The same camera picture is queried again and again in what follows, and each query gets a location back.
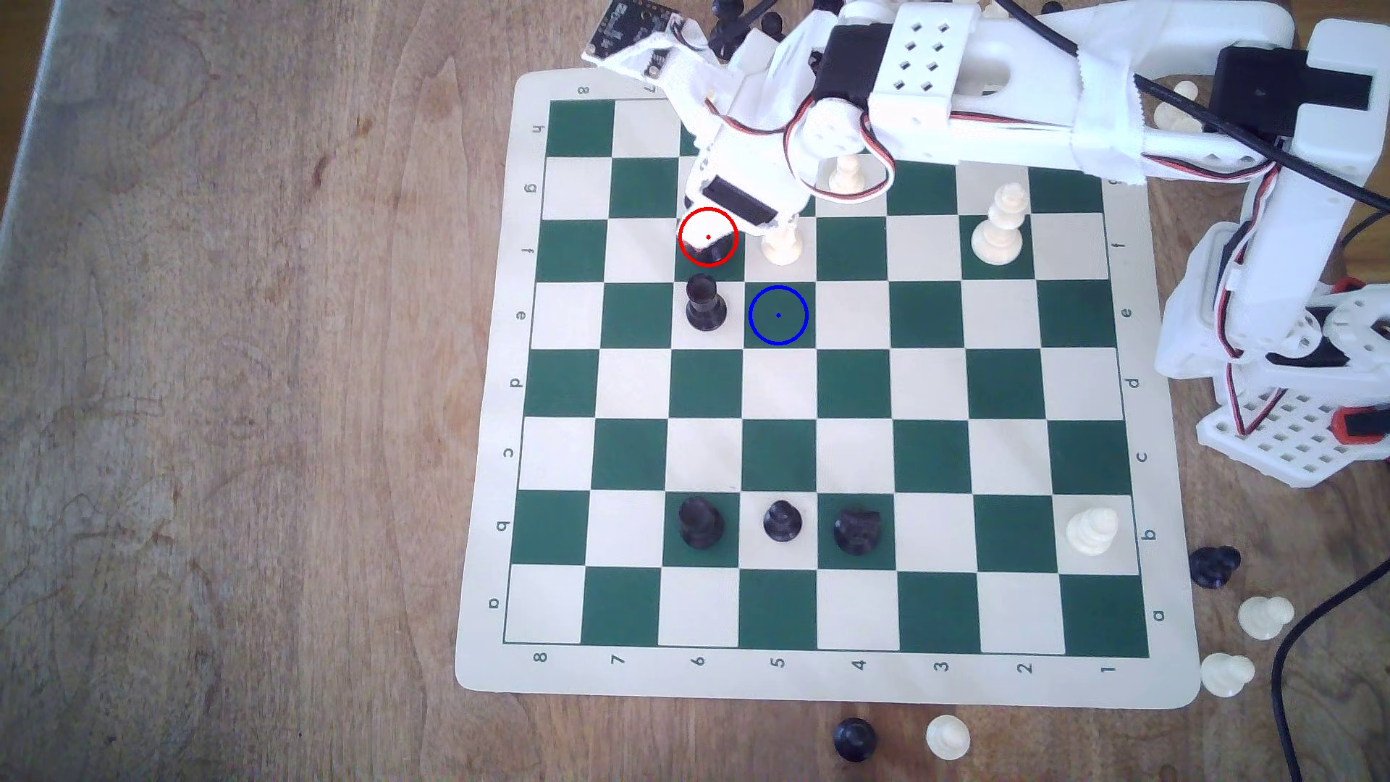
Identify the tall white chess piece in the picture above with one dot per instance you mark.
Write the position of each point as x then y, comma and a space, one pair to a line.
999, 234

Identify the white chess pawn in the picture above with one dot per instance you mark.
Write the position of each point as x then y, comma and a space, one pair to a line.
782, 250
1091, 532
948, 738
1227, 675
847, 176
1265, 617

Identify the black camera circuit board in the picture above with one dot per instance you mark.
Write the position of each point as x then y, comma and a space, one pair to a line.
624, 30

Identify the black chess knight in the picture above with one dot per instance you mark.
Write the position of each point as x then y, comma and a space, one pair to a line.
1213, 567
858, 532

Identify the black chess pawn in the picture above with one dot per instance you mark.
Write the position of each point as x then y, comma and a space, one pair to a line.
704, 251
855, 740
706, 306
701, 524
782, 522

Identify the green and cream chess mat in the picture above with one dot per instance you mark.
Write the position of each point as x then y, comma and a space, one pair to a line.
782, 380

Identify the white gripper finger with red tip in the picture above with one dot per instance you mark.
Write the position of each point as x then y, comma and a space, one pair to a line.
711, 228
784, 223

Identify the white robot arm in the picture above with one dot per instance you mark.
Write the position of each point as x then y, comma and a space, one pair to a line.
977, 109

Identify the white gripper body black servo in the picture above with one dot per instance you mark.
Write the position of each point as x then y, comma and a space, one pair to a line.
738, 200

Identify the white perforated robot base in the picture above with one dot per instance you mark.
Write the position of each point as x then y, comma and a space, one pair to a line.
1292, 434

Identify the black chess piece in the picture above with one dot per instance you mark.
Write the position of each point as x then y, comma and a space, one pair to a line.
772, 24
728, 13

